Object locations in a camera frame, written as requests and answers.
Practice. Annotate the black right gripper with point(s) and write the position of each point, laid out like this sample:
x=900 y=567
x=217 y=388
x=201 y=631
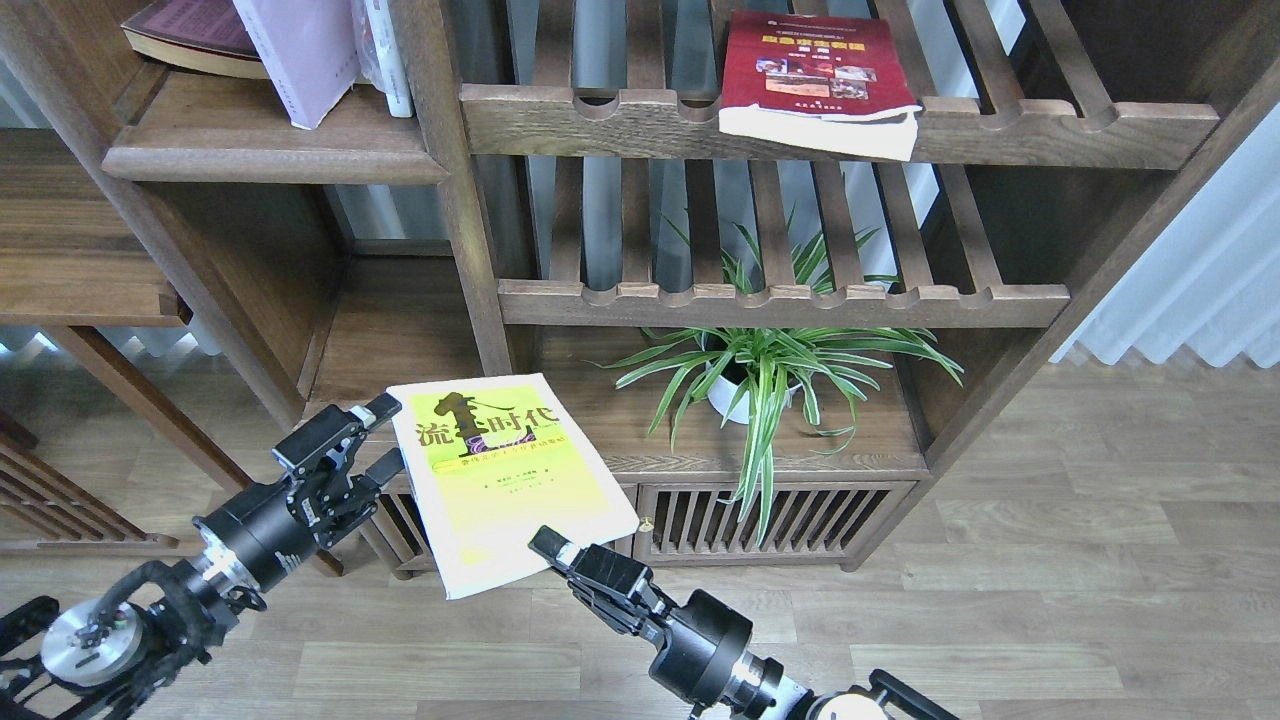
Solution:
x=699 y=645

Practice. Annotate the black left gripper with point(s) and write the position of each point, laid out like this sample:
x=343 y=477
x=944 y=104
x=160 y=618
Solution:
x=266 y=532

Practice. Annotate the yellow-green paperback book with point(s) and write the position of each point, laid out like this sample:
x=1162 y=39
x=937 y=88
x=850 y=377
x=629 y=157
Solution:
x=493 y=459

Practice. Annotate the white and purple book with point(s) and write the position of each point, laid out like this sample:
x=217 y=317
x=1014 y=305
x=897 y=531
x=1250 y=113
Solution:
x=309 y=51

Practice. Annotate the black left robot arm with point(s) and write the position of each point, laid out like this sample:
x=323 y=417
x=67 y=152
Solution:
x=112 y=653

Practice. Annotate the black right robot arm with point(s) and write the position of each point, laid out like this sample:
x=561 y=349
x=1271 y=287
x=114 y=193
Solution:
x=777 y=696

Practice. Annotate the green spider plant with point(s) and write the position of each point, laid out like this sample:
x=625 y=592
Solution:
x=773 y=363

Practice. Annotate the dark wooden bookshelf unit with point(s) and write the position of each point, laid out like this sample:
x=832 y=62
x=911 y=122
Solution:
x=1080 y=146

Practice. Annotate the white book in plastic wrap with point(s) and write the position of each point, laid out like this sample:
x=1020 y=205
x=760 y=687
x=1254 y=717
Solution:
x=379 y=55

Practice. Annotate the maroon book with cream pages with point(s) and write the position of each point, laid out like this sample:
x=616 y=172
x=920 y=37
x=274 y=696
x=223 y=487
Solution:
x=207 y=36

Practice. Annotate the red paperback book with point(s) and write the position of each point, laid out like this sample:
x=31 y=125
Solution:
x=824 y=83

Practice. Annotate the white pleated curtain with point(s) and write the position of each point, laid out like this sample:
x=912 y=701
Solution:
x=1210 y=282

